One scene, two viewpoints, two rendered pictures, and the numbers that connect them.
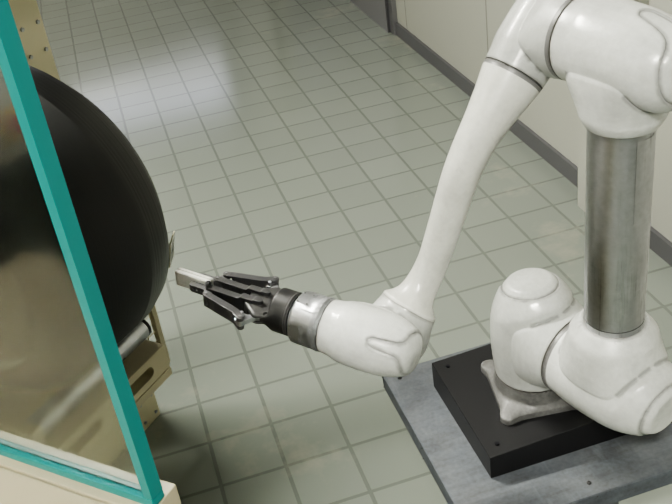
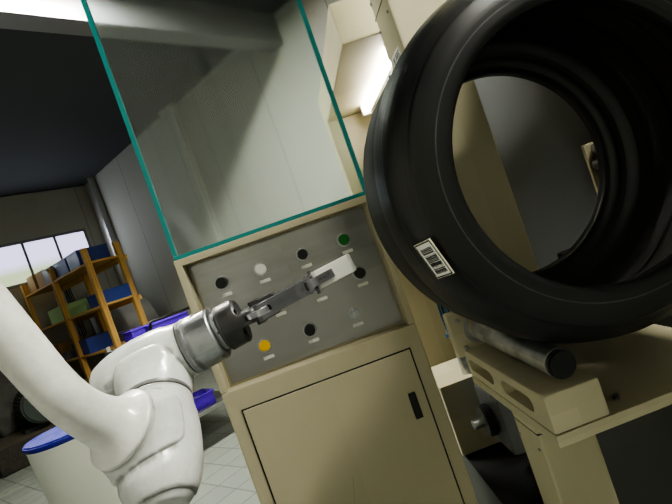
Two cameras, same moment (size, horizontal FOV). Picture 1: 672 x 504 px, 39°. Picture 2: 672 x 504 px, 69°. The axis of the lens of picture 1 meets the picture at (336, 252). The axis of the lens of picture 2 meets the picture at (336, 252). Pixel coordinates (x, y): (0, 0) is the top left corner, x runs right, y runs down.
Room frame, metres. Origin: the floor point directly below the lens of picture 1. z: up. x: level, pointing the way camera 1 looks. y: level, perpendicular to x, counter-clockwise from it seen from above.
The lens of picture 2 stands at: (2.02, -0.20, 1.18)
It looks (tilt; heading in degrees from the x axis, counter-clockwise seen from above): 1 degrees down; 144
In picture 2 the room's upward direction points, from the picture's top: 19 degrees counter-clockwise
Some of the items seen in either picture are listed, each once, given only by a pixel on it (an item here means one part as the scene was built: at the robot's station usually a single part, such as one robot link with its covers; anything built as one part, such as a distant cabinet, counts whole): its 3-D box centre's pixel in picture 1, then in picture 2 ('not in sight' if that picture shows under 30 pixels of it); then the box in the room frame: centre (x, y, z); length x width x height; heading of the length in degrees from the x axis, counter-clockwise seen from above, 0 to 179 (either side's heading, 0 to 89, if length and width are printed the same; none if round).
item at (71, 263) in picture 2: not in sight; (91, 331); (-5.96, 0.93, 1.12); 2.42 x 0.67 x 2.23; 12
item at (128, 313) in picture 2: not in sight; (143, 340); (-6.42, 1.66, 0.69); 0.71 x 0.59 x 1.37; 12
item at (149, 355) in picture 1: (95, 405); (522, 375); (1.45, 0.51, 0.83); 0.36 x 0.09 x 0.06; 148
